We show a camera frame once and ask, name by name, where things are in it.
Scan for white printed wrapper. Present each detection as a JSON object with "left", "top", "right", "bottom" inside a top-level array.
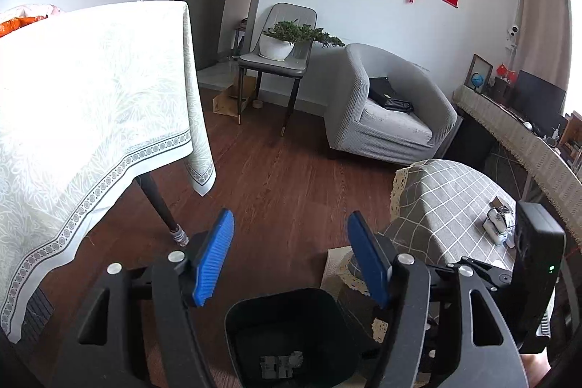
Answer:
[{"left": 259, "top": 351, "right": 304, "bottom": 380}]

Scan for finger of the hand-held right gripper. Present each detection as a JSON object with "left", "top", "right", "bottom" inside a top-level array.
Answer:
[{"left": 448, "top": 257, "right": 515, "bottom": 295}]

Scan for wooden picture frame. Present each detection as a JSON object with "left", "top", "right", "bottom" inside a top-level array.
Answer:
[{"left": 467, "top": 54, "right": 494, "bottom": 91}]

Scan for white blue tissue packet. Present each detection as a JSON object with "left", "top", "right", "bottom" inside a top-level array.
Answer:
[{"left": 482, "top": 208, "right": 517, "bottom": 245}]

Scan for black monitor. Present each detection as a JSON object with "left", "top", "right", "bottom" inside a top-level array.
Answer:
[{"left": 514, "top": 70, "right": 568, "bottom": 135}]

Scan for round table with checked cloth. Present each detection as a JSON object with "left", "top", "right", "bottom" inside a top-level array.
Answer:
[{"left": 346, "top": 159, "right": 520, "bottom": 344}]

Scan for cardboard box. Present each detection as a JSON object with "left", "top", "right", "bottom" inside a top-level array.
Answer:
[{"left": 213, "top": 74, "right": 258, "bottom": 116}]

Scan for grey armchair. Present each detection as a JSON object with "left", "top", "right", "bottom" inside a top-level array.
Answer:
[{"left": 324, "top": 43, "right": 458, "bottom": 166}]

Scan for black bag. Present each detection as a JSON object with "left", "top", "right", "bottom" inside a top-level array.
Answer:
[{"left": 368, "top": 76, "right": 415, "bottom": 114}]

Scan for black table leg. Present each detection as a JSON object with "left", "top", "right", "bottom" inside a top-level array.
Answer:
[{"left": 135, "top": 174, "right": 183, "bottom": 234}]

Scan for dark striped doormat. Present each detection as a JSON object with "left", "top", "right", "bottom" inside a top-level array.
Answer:
[{"left": 18, "top": 285, "right": 56, "bottom": 341}]

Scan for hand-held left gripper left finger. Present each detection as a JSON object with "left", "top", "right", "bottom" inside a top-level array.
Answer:
[{"left": 51, "top": 208, "right": 236, "bottom": 388}]

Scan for cabinet with beige lace cloth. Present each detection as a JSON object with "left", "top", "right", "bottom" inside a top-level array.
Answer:
[{"left": 453, "top": 84, "right": 582, "bottom": 244}]

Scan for dark green trash bin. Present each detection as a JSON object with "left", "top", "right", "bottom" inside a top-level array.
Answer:
[{"left": 224, "top": 288, "right": 364, "bottom": 388}]

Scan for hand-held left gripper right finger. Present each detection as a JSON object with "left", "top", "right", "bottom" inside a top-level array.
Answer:
[{"left": 347, "top": 211, "right": 530, "bottom": 388}]

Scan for small red flags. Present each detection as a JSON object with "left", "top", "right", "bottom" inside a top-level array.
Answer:
[{"left": 495, "top": 63, "right": 518, "bottom": 83}]

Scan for grey dining chair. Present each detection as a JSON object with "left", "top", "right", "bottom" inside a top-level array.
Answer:
[{"left": 237, "top": 3, "right": 318, "bottom": 137}]

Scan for cream rug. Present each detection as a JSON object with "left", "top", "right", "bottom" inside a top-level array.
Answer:
[{"left": 320, "top": 247, "right": 356, "bottom": 291}]

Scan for white security camera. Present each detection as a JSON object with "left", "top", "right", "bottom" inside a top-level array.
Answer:
[{"left": 504, "top": 24, "right": 522, "bottom": 51}]

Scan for orange cloth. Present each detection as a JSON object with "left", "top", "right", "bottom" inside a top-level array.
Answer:
[{"left": 0, "top": 17, "right": 49, "bottom": 39}]

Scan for beige curtain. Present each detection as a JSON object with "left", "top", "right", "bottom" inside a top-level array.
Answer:
[{"left": 514, "top": 0, "right": 574, "bottom": 116}]

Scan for potted plant in white pot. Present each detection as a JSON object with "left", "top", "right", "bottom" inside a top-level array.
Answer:
[{"left": 258, "top": 20, "right": 346, "bottom": 62}]

